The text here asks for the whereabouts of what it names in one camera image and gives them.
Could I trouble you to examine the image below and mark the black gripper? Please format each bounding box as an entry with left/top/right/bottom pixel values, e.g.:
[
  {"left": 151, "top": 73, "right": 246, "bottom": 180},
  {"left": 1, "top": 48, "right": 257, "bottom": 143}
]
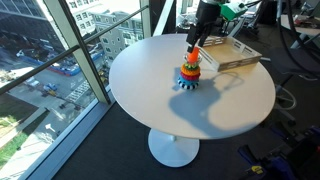
[{"left": 185, "top": 0, "right": 222, "bottom": 54}]

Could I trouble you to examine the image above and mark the orange stacking toy post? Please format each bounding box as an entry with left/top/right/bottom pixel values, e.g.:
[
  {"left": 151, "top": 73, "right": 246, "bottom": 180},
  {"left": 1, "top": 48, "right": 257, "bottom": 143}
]
[{"left": 187, "top": 46, "right": 200, "bottom": 65}]

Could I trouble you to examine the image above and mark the clear ring with coloured beads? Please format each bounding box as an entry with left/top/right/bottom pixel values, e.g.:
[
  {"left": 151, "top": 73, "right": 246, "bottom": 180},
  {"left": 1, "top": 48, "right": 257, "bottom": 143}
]
[{"left": 183, "top": 52, "right": 203, "bottom": 68}]

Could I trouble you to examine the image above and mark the green bumpy stacking ring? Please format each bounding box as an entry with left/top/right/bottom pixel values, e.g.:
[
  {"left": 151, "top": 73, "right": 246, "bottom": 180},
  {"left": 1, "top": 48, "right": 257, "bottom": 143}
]
[{"left": 183, "top": 62, "right": 201, "bottom": 71}]

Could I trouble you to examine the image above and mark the orange bumpy stacking ring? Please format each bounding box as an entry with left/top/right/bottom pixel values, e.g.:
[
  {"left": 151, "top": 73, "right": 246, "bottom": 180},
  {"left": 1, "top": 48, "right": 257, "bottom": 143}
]
[{"left": 180, "top": 64, "right": 202, "bottom": 77}]

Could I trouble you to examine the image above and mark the red ridged stacking ring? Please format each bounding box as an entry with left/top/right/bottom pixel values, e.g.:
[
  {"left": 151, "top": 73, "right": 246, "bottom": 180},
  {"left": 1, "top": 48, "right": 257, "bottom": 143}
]
[{"left": 179, "top": 71, "right": 201, "bottom": 82}]

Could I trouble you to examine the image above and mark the black white checkered ring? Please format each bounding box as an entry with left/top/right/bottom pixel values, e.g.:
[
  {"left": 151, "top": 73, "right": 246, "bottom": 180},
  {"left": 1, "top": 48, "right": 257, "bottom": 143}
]
[{"left": 175, "top": 78, "right": 200, "bottom": 92}]

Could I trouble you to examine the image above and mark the white slanted window column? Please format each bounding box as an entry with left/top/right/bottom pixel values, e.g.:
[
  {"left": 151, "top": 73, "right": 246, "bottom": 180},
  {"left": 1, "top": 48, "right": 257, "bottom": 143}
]
[{"left": 152, "top": 0, "right": 175, "bottom": 37}]

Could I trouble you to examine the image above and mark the grey window mullion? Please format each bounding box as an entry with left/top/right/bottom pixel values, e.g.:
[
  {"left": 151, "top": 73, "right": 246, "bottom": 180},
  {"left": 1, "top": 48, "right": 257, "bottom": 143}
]
[
  {"left": 43, "top": 0, "right": 112, "bottom": 105},
  {"left": 139, "top": 0, "right": 152, "bottom": 38}
]

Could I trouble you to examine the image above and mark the dark office chair seat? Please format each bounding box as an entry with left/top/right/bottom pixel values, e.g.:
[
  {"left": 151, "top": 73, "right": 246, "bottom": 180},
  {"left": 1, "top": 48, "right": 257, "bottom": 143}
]
[{"left": 269, "top": 46, "right": 320, "bottom": 76}]

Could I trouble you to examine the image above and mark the white round office table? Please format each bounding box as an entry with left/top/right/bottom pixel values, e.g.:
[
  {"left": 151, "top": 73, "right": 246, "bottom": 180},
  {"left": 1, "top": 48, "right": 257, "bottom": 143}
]
[{"left": 279, "top": 13, "right": 320, "bottom": 50}]

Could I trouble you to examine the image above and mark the white chair base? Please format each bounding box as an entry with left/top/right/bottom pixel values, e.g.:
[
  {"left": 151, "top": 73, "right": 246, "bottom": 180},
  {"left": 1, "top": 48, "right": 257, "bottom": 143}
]
[{"left": 273, "top": 84, "right": 298, "bottom": 123}]

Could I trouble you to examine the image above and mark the black cart with clamps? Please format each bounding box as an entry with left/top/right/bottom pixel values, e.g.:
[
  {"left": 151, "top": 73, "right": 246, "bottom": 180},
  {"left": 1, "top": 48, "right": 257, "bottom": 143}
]
[{"left": 237, "top": 124, "right": 320, "bottom": 180}]

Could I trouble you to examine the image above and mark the black window railing bar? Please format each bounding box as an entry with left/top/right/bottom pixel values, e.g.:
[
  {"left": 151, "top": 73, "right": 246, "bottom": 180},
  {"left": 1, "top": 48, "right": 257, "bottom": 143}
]
[{"left": 0, "top": 4, "right": 149, "bottom": 96}]

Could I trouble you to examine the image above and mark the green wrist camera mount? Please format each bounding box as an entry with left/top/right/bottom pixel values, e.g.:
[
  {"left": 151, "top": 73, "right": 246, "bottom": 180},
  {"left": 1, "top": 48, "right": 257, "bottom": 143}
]
[{"left": 219, "top": 1, "right": 250, "bottom": 21}]

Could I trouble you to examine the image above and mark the black cable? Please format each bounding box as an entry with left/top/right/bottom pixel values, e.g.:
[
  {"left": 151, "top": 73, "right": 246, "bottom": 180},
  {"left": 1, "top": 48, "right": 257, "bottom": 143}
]
[
  {"left": 286, "top": 0, "right": 320, "bottom": 53},
  {"left": 276, "top": 0, "right": 320, "bottom": 74}
]

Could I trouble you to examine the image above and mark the white round table pedestal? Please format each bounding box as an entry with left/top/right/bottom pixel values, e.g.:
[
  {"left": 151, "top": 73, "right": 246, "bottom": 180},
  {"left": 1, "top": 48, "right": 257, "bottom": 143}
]
[{"left": 147, "top": 128, "right": 201, "bottom": 168}]

